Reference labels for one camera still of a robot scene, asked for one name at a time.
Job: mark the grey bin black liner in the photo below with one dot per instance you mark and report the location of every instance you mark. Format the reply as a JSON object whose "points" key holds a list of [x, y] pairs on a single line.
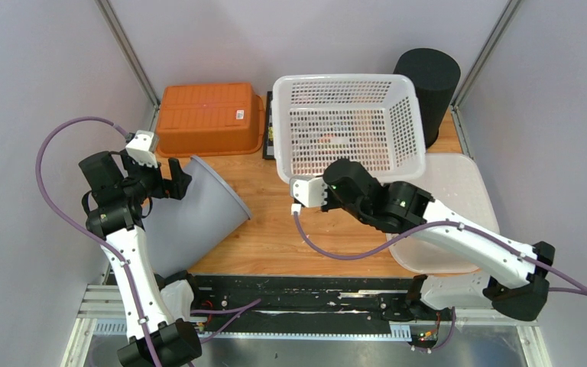
{"points": [[181, 232]]}

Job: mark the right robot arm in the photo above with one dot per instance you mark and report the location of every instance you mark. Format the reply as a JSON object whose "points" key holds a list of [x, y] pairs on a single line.
{"points": [[512, 275]]}

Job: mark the white perforated basket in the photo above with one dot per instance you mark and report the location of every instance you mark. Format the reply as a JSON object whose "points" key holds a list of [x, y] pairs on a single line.
{"points": [[373, 119]]}

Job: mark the aluminium frame post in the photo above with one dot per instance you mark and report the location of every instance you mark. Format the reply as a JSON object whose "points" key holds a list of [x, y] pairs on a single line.
{"points": [[504, 20], [118, 32]]}

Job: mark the black white chessboard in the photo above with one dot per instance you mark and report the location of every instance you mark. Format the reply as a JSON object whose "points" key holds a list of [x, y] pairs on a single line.
{"points": [[268, 140]]}

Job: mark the large white plastic tub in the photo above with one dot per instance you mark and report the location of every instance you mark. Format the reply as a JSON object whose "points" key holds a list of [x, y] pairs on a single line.
{"points": [[455, 180]]}

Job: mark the black ribbed bin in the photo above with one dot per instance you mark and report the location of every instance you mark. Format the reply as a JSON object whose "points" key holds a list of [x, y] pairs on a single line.
{"points": [[435, 76]]}

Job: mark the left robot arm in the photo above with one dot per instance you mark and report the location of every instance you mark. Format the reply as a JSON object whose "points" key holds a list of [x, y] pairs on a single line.
{"points": [[114, 212]]}

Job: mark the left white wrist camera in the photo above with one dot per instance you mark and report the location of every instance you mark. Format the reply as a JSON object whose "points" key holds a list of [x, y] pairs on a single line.
{"points": [[141, 148]]}

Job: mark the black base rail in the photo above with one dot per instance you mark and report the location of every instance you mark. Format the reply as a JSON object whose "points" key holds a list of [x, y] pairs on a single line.
{"points": [[325, 308]]}

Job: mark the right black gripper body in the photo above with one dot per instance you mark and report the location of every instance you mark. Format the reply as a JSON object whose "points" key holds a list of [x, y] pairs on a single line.
{"points": [[332, 202]]}

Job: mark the right aluminium frame post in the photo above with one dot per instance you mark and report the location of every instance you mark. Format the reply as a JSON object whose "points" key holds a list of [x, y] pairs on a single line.
{"points": [[504, 20]]}

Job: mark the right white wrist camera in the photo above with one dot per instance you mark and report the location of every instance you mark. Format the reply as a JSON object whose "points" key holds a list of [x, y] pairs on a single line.
{"points": [[307, 192]]}

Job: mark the left aluminium frame post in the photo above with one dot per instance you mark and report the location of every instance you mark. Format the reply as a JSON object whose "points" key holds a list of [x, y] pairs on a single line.
{"points": [[118, 32]]}

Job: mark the orange plastic tub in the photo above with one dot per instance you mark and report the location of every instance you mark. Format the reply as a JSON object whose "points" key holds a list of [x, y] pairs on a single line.
{"points": [[210, 119]]}

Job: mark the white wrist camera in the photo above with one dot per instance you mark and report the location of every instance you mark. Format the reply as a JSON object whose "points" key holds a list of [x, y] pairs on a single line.
{"points": [[141, 148], [307, 192]]}

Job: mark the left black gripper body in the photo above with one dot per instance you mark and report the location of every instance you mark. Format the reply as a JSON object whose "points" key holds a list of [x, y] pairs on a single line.
{"points": [[150, 177]]}

